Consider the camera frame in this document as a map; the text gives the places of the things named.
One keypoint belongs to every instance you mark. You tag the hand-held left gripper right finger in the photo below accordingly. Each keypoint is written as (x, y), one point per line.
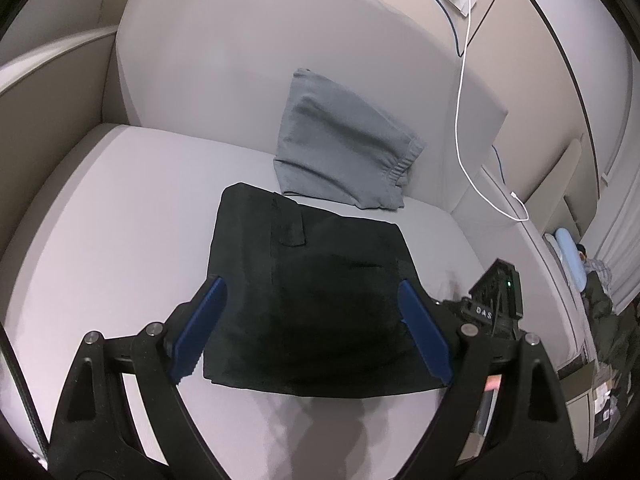
(425, 332)

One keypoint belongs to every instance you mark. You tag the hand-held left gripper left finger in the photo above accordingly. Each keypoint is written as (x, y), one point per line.
(197, 332)

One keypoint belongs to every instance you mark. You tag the black pants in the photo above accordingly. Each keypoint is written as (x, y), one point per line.
(325, 310)

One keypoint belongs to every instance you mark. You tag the folded grey pants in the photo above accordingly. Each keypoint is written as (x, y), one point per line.
(340, 150)

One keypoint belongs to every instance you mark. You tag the light blue pillow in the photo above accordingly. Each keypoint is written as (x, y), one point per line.
(572, 260)

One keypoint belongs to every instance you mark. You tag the dark green cloth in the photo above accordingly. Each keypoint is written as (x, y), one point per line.
(607, 320)

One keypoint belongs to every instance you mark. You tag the light grey sofa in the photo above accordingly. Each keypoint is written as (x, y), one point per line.
(125, 210)

